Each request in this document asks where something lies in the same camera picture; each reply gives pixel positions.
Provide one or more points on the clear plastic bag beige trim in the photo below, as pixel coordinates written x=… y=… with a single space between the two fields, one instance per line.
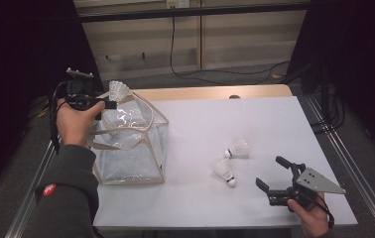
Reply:
x=132 y=155

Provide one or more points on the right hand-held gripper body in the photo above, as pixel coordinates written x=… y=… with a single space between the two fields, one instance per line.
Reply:
x=314 y=181

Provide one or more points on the black curtain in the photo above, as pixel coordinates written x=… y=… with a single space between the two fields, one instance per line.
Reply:
x=367 y=49
x=17 y=66

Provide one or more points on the white table sheet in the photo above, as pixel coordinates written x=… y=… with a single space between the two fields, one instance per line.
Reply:
x=208 y=205

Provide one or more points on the white netted plastic shuttlecock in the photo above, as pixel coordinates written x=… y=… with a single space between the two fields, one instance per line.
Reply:
x=118 y=91

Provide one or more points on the person's right hand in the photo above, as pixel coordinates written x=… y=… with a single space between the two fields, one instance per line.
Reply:
x=312 y=221

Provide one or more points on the black stand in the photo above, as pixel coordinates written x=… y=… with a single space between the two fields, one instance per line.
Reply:
x=324 y=92

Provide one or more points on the aluminium floor rail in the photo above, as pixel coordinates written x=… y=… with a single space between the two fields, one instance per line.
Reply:
x=26 y=205
x=357 y=172

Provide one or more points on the white wall socket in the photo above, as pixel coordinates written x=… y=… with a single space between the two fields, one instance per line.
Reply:
x=182 y=3

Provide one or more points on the person's left hand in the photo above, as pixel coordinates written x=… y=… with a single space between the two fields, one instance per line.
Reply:
x=73 y=125

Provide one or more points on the white feather shuttlecock blue band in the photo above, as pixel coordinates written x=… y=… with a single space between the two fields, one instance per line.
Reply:
x=240 y=148
x=223 y=170

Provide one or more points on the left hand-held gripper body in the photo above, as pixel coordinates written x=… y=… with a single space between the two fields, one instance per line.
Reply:
x=79 y=87

